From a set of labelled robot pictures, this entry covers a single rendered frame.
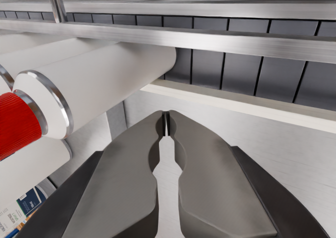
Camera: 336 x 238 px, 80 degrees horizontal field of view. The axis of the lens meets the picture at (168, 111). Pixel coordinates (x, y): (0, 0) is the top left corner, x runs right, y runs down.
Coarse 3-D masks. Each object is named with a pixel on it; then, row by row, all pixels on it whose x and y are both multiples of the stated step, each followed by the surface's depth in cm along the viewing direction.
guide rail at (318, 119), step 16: (160, 80) 25; (176, 96) 23; (192, 96) 22; (208, 96) 21; (224, 96) 21; (240, 96) 21; (256, 112) 20; (272, 112) 19; (288, 112) 18; (304, 112) 18; (320, 112) 18; (320, 128) 18
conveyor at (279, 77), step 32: (256, 32) 20; (288, 32) 18; (320, 32) 17; (192, 64) 24; (224, 64) 23; (256, 64) 21; (288, 64) 20; (320, 64) 18; (256, 96) 22; (288, 96) 21; (320, 96) 19
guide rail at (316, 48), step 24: (0, 24) 26; (24, 24) 23; (48, 24) 21; (72, 24) 20; (96, 24) 19; (192, 48) 15; (216, 48) 14; (240, 48) 13; (264, 48) 13; (288, 48) 12; (312, 48) 11
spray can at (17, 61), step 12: (36, 48) 17; (48, 48) 18; (60, 48) 18; (72, 48) 19; (84, 48) 20; (96, 48) 21; (0, 60) 15; (12, 60) 15; (24, 60) 16; (36, 60) 16; (48, 60) 17; (0, 72) 14; (12, 72) 15; (0, 84) 14; (12, 84) 15
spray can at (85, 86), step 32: (64, 64) 14; (96, 64) 15; (128, 64) 17; (160, 64) 22; (0, 96) 12; (32, 96) 12; (64, 96) 13; (96, 96) 15; (128, 96) 19; (0, 128) 11; (32, 128) 12; (64, 128) 13
